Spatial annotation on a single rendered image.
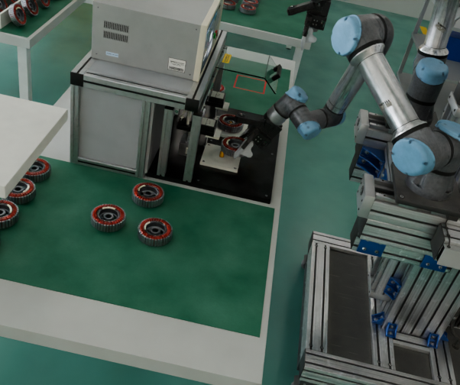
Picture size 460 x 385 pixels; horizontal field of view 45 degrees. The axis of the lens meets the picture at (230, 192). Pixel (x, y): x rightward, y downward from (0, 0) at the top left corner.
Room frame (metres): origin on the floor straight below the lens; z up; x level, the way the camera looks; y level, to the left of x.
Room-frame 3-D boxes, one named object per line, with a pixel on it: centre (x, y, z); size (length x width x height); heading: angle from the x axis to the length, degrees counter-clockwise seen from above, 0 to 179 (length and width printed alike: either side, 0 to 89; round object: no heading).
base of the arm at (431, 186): (1.58, -0.63, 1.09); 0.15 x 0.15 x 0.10
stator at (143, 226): (1.38, 0.21, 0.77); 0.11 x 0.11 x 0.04
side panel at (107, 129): (1.69, 0.47, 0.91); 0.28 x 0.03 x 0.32; 90
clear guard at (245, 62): (2.20, 0.07, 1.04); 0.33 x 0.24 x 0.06; 90
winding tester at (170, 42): (2.03, 0.38, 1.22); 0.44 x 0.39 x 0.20; 0
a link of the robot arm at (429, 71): (2.08, -0.65, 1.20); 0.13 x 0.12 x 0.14; 170
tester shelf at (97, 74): (2.01, 0.38, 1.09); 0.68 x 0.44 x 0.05; 0
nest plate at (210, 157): (1.89, 0.06, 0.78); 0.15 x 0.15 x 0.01; 0
